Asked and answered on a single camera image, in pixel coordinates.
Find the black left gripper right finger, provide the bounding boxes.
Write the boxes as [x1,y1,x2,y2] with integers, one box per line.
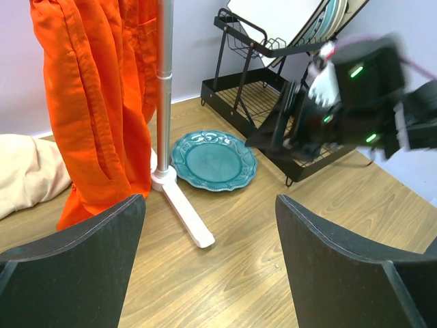
[275,195,436,328]

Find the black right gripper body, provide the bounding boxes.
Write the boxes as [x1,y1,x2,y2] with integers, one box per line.
[290,36,406,161]

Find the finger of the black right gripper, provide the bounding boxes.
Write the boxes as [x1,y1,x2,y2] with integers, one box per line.
[270,81,300,152]
[245,112,279,150]

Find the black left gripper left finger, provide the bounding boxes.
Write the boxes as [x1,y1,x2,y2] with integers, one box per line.
[1,195,146,327]

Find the teal scalloped ceramic plate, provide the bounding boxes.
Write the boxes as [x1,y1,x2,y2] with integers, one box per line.
[170,130,257,192]

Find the white square plate black rim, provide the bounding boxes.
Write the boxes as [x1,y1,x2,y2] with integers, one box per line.
[226,0,325,68]

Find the white clothes rack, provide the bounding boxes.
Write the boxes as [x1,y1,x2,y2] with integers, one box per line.
[151,0,215,249]

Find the flower pattern square plate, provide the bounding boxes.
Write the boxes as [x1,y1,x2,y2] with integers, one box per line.
[341,0,368,24]

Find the floral round plate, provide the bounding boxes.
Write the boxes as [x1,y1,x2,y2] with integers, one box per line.
[307,0,339,41]

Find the blue striped round plate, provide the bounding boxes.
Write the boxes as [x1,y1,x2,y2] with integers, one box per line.
[324,0,348,36]

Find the beige cloth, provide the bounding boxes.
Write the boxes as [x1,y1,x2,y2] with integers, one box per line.
[1,134,71,219]

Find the orange shorts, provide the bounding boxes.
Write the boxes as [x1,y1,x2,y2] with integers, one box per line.
[30,1,158,230]

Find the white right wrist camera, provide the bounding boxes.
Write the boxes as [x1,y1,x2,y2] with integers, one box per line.
[308,41,339,107]

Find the black wire dish rack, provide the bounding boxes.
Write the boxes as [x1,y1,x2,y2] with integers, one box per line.
[200,8,356,187]

